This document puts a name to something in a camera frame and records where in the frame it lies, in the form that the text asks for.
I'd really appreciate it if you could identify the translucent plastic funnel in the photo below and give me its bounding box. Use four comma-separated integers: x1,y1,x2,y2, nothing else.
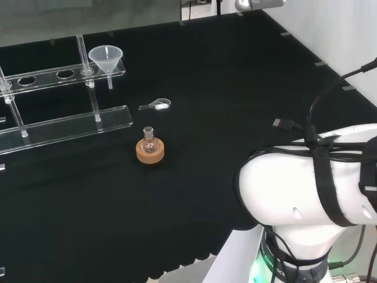
88,45,124,90

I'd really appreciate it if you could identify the clear acrylic funnel stand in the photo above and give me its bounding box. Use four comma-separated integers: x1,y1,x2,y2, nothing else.
0,34,134,156

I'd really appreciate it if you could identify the small glass round-bottom flask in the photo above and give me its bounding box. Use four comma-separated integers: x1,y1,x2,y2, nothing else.
140,126,160,154

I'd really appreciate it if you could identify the black bench cloth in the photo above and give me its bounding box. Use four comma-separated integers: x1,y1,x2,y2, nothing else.
0,8,377,281

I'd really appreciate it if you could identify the brown cork ring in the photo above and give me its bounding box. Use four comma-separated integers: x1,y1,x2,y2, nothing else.
135,137,166,167

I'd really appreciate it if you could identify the black USB cable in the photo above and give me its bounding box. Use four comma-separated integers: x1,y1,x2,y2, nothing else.
272,117,313,143

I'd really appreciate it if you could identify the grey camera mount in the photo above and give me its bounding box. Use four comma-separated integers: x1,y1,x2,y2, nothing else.
234,0,288,11

